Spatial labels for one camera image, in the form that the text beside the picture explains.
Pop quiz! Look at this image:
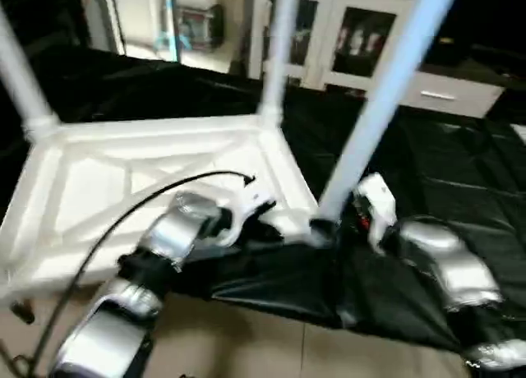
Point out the white plastic table top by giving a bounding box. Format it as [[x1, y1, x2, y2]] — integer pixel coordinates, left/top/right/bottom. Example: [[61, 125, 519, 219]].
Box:
[[0, 115, 323, 298]]

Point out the black work mat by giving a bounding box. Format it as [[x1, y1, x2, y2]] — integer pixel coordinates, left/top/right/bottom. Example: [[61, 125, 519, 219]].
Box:
[[0, 45, 526, 354]]

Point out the white drawer unit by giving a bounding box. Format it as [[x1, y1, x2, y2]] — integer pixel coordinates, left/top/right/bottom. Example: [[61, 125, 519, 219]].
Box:
[[401, 69, 504, 119]]

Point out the white glass-door cabinet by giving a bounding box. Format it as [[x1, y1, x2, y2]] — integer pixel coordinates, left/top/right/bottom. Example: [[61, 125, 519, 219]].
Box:
[[249, 0, 422, 93]]

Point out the blue grey floor appliance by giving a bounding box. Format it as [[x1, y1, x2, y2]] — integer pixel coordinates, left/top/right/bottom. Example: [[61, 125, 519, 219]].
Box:
[[168, 3, 226, 53]]

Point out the black metal bench leg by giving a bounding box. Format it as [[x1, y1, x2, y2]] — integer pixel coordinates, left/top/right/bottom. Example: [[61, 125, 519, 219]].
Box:
[[8, 302, 37, 325]]

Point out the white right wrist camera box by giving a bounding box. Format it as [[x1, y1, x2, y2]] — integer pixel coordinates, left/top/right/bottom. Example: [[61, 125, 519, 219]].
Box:
[[353, 173, 398, 256]]

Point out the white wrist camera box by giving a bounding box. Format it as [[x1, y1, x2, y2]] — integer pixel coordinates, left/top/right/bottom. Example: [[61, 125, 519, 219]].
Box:
[[217, 176, 278, 247], [353, 173, 398, 256]]

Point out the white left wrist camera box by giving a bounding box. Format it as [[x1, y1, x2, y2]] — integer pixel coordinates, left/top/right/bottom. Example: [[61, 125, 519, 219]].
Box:
[[217, 176, 278, 247]]

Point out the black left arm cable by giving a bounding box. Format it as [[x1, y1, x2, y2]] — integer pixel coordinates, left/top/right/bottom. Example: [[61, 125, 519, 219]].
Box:
[[10, 170, 257, 376]]

